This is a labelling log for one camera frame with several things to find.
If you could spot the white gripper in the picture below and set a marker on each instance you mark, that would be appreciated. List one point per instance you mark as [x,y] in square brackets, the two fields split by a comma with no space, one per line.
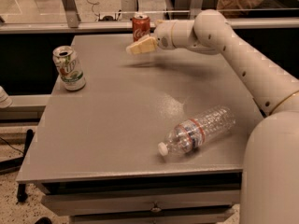
[163,34]

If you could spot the red coke can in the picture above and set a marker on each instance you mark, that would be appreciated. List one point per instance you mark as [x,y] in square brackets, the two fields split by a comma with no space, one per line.
[140,25]

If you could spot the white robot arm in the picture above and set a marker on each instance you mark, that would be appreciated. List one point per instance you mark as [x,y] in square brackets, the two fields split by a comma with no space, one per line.
[270,177]

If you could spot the white green 7up can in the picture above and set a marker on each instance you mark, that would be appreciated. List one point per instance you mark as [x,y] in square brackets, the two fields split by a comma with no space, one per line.
[68,66]

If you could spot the clear plastic water bottle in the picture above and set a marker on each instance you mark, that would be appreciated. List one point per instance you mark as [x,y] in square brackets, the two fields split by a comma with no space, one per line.
[192,133]

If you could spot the grey metal railing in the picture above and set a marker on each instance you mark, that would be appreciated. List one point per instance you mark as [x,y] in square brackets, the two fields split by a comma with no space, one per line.
[89,16]

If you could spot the grey cabinet with drawers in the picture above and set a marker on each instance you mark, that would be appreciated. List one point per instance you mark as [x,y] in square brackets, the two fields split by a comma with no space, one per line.
[95,151]

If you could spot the white object at left edge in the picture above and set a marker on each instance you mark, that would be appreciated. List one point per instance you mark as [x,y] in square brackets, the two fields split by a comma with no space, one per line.
[5,100]

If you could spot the black stand with cable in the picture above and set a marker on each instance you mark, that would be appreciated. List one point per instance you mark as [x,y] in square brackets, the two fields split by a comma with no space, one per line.
[14,165]

